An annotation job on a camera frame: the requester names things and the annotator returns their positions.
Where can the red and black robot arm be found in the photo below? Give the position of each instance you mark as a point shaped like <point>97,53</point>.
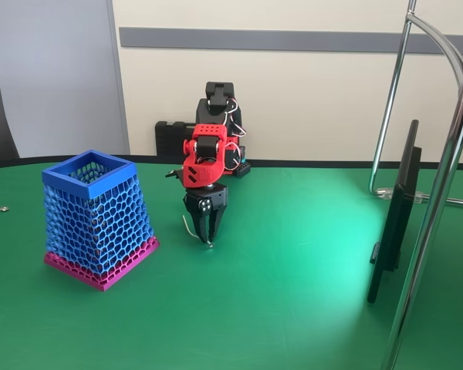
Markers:
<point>208,165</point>

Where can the black perforated arm base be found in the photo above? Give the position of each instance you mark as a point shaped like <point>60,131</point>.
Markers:
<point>242,169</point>

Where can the blue and pink mesh basket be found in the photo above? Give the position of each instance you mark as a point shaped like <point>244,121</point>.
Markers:
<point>112,216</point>

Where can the black plastic tool case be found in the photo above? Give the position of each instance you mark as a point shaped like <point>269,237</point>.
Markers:
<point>169,138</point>

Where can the green table cloth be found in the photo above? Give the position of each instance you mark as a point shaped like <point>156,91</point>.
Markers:
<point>231,300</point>

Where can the clear plastic clip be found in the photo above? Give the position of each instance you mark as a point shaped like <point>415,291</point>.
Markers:
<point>386,192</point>

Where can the black flat monitor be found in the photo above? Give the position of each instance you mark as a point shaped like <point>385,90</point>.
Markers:
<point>393,227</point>

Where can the chrome tube stand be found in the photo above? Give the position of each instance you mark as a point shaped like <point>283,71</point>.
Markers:
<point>428,231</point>

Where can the grey wall rail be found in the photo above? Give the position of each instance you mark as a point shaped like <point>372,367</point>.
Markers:
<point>293,39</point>

